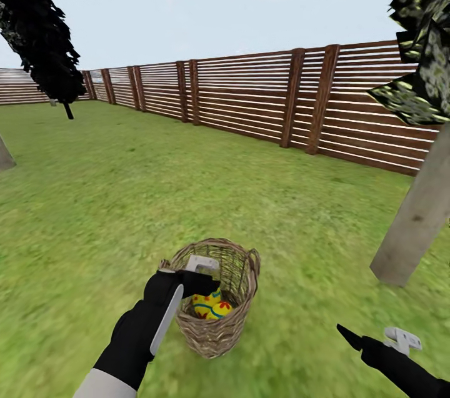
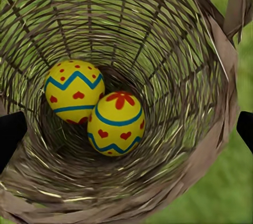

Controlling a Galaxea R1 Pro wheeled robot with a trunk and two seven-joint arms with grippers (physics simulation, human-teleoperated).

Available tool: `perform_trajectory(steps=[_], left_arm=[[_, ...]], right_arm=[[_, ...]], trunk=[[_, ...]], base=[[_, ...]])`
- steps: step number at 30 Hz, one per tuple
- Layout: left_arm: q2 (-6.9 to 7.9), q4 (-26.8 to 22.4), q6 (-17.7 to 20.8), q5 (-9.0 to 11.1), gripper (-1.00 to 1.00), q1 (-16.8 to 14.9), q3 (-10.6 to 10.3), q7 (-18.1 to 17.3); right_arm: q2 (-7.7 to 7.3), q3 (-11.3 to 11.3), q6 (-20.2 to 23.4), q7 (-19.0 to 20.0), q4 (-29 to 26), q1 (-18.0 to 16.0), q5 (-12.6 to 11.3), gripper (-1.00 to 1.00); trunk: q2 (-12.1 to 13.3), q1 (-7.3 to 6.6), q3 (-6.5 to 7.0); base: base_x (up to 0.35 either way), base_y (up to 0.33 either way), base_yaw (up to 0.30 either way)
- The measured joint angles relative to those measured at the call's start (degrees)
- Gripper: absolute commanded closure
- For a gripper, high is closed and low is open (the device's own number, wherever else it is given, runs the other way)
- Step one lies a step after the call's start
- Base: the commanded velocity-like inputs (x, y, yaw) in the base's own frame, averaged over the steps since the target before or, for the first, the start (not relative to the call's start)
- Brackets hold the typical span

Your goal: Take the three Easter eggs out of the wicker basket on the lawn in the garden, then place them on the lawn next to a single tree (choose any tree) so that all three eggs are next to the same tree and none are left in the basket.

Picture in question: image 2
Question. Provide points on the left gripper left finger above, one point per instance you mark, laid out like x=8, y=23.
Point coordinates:
x=12, y=130

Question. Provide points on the wicker basket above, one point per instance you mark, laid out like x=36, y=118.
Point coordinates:
x=39, y=173

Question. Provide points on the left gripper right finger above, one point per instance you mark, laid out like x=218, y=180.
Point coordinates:
x=245, y=128

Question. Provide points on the easter egg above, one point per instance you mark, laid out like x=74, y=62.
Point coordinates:
x=116, y=124
x=73, y=88

